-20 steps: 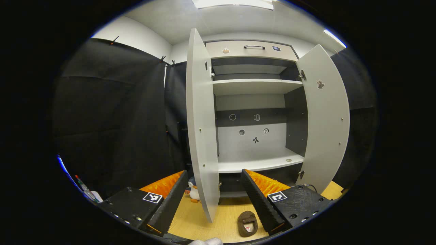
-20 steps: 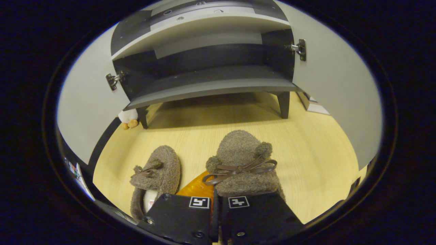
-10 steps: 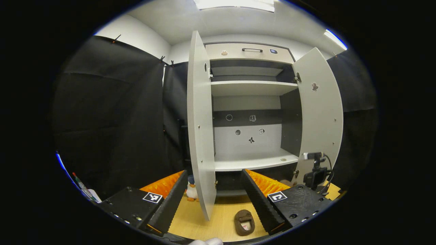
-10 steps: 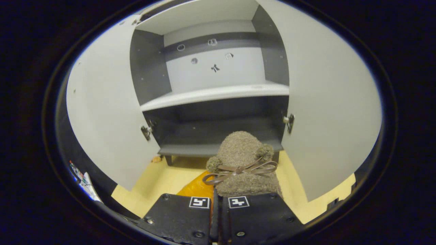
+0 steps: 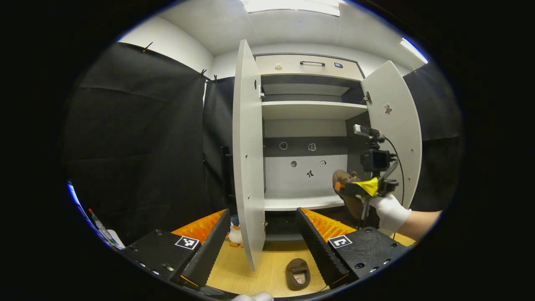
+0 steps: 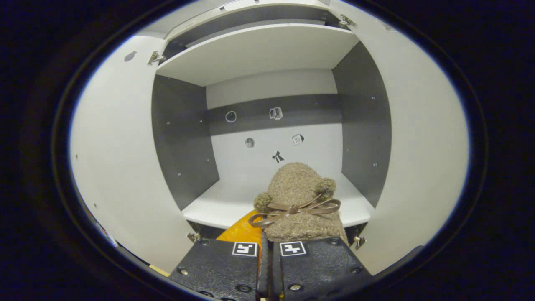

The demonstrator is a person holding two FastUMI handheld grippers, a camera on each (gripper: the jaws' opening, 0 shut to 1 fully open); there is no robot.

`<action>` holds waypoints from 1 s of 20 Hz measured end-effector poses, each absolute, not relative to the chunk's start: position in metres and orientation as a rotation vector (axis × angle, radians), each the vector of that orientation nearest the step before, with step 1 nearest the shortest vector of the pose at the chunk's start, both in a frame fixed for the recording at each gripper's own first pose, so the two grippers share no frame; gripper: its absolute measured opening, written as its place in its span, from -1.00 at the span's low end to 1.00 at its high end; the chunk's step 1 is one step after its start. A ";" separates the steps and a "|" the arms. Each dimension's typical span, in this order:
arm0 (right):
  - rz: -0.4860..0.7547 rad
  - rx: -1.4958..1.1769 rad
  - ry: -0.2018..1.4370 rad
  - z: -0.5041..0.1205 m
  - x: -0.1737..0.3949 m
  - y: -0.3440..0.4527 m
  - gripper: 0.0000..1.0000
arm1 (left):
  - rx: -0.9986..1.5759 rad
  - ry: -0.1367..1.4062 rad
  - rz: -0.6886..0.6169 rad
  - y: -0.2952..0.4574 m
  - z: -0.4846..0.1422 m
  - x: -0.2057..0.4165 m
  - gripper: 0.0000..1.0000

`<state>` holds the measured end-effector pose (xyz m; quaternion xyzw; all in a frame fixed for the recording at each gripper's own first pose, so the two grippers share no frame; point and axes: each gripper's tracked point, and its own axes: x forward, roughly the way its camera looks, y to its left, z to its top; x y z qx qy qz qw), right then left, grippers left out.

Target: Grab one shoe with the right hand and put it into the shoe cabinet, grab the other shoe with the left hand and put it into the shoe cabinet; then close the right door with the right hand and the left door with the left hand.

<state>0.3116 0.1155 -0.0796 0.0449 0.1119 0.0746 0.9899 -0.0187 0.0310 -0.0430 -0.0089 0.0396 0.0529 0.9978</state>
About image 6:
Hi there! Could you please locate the white cabinet door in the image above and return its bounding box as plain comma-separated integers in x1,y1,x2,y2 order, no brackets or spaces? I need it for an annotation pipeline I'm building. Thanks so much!
330,0,471,276
69,36,199,274

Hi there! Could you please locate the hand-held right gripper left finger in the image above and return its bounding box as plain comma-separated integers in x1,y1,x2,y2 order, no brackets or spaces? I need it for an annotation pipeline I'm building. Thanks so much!
169,210,264,301

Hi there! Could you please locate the white cabinet drawer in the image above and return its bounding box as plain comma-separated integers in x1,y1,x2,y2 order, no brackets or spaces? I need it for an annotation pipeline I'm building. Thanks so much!
166,0,331,40

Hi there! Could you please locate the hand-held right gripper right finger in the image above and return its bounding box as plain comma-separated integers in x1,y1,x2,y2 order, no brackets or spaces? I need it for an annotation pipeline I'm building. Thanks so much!
272,237,372,301

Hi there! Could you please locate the white shoe cabinet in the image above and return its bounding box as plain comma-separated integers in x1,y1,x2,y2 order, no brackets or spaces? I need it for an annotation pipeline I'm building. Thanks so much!
150,0,393,251

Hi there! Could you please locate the brown fuzzy shoe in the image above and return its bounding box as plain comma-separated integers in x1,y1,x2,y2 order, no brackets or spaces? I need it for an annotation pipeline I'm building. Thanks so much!
249,162,348,244

